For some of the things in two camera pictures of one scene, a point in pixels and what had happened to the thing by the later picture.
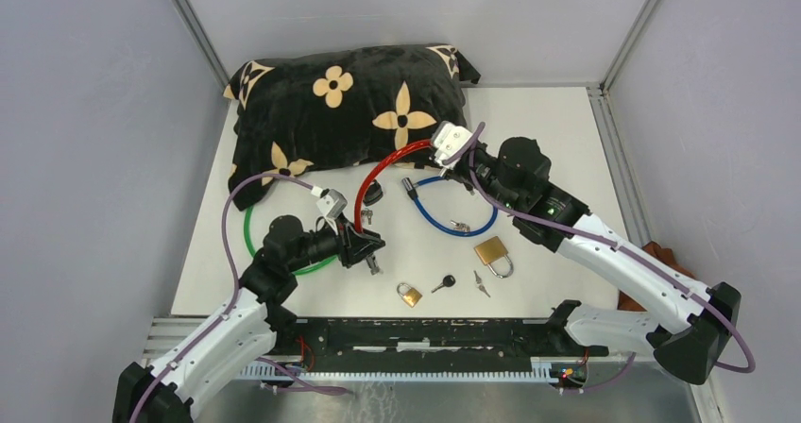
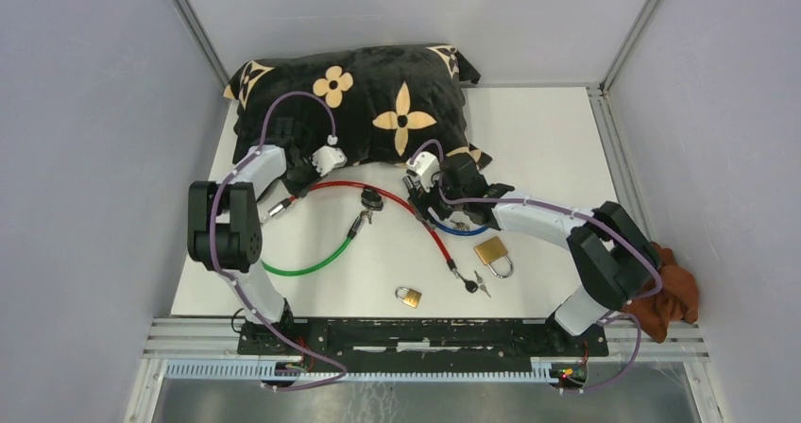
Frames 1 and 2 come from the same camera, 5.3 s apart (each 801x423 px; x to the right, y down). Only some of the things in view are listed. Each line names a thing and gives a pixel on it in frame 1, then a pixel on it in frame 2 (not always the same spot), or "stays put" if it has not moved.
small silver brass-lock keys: x=481 y=287 stays put
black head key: x=449 y=280 -> x=469 y=286
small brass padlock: x=409 y=295 stays put
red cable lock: x=361 y=189 -> x=284 y=204
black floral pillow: x=345 y=107 stays put
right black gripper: x=453 y=172 -> x=420 y=200
